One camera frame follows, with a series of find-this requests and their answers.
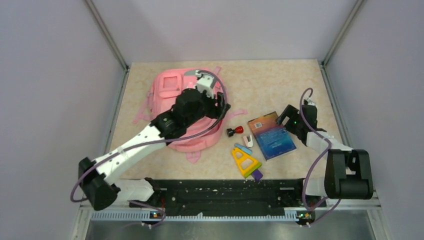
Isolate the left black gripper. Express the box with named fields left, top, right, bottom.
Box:
left=184, top=88, right=230, bottom=127

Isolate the colourful thin book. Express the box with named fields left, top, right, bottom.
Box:
left=247, top=111, right=297, bottom=161

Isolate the pink student backpack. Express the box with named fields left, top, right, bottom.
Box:
left=132, top=66, right=247, bottom=163

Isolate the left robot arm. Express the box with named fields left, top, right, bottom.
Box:
left=70, top=88, right=231, bottom=211

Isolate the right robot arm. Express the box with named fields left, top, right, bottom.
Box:
left=276, top=104, right=374, bottom=206

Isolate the red black stamp toy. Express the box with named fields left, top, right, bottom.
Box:
left=226, top=125, right=244, bottom=138

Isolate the small blue stapler piece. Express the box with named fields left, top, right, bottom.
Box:
left=234, top=143, right=253, bottom=155

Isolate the yellow green purple block toy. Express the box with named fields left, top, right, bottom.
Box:
left=231, top=147, right=264, bottom=182

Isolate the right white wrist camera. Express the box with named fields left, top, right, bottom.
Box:
left=303, top=98, right=316, bottom=106

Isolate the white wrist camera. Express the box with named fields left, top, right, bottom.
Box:
left=194, top=73, right=218, bottom=99
left=303, top=98, right=316, bottom=106

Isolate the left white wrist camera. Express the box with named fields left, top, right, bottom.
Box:
left=194, top=73, right=218, bottom=99

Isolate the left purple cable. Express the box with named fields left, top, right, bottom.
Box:
left=70, top=69, right=229, bottom=204

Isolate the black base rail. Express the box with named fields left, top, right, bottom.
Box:
left=144, top=178, right=305, bottom=217

